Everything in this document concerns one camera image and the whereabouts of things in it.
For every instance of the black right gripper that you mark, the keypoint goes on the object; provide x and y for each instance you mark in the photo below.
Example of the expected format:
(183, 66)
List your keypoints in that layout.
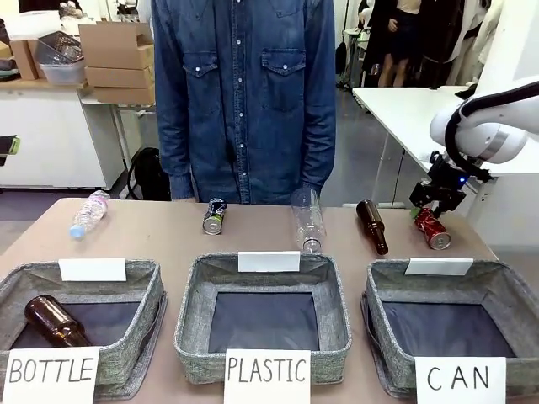
(443, 185)

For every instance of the crushed red drink can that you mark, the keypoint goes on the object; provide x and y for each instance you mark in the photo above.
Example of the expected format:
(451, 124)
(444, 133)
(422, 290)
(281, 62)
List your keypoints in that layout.
(434, 232)

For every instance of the brown glass bottle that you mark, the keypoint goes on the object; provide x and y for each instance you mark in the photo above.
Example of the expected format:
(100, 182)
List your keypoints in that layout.
(372, 223)
(50, 320)

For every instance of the pink-label water bottle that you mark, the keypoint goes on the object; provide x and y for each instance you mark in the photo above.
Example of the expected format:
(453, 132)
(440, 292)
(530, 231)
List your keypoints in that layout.
(88, 214)

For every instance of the large clear plastic bottle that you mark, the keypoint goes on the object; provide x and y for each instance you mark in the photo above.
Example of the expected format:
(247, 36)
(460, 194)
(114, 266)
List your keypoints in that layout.
(309, 223)

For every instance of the black drink can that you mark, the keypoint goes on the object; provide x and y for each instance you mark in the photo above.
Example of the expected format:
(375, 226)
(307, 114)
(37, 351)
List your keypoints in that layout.
(214, 216)

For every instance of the denim person's right forearm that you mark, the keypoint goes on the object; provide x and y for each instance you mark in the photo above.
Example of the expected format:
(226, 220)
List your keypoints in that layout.
(179, 160)

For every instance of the denim person's left forearm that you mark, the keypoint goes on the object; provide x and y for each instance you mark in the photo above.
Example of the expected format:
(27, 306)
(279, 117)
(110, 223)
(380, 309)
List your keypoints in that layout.
(318, 155)

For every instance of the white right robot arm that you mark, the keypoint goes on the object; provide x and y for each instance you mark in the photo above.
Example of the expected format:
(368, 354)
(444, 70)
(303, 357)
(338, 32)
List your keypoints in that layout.
(497, 110)

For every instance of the small white CAN tent card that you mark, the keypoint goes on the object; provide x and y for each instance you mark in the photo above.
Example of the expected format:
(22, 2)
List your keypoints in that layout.
(439, 267)

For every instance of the grey fabric basket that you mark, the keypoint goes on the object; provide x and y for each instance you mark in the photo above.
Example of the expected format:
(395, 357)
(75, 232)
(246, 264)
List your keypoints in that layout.
(145, 294)
(337, 303)
(520, 303)

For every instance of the large white CAN sign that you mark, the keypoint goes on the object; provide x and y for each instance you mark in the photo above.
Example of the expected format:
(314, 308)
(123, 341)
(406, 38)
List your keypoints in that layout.
(460, 379)

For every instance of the white cabinet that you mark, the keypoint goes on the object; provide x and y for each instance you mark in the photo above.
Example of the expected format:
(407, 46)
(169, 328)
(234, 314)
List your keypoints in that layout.
(50, 134)

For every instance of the small cardboard box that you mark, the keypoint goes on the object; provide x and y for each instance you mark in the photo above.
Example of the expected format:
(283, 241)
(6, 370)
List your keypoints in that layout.
(25, 59)

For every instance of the clear plastic tub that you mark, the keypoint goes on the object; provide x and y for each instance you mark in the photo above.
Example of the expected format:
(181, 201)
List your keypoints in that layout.
(63, 72)

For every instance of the white table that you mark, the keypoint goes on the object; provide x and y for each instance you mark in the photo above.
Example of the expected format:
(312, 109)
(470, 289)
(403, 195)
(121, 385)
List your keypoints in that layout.
(404, 109)

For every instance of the clear plastic crate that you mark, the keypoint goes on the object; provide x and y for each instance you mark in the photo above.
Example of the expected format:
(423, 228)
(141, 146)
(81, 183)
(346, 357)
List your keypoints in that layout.
(59, 47)

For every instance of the flat cardboard box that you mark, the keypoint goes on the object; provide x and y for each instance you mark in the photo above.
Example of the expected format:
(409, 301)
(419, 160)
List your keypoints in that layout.
(120, 77)
(124, 95)

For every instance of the black backpack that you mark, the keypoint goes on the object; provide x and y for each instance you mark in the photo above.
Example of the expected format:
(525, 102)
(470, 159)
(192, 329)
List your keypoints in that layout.
(147, 177)

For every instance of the open cardboard box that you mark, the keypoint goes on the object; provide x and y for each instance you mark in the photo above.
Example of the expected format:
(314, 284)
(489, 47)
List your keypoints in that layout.
(115, 46)

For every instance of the small white BOTTLE tent card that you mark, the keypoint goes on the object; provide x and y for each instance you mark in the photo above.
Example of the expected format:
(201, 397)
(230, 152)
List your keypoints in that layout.
(92, 269)

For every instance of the bystander in dark clothes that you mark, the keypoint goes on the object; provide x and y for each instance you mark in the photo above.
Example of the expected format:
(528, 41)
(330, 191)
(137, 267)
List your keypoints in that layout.
(440, 46)

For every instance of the small white PLASTIC tent card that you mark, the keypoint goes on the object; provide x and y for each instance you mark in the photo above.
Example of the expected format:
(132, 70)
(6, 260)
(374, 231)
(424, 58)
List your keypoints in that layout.
(269, 262)

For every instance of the bystander in black skirt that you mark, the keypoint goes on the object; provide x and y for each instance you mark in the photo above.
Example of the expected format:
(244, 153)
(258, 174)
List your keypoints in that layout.
(396, 38)

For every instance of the bystander in white coat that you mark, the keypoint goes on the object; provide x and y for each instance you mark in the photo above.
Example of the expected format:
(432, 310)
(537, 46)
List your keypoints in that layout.
(484, 38)

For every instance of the person in denim shirt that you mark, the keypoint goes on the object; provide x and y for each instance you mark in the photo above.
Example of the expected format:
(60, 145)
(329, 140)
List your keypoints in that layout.
(244, 105)

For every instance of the large white PLASTIC sign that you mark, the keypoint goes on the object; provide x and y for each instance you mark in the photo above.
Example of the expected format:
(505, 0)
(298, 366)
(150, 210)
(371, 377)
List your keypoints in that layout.
(267, 372)

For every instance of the large white BOTTLE sign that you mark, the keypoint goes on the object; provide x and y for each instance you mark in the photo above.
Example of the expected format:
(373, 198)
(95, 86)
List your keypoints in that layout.
(50, 372)

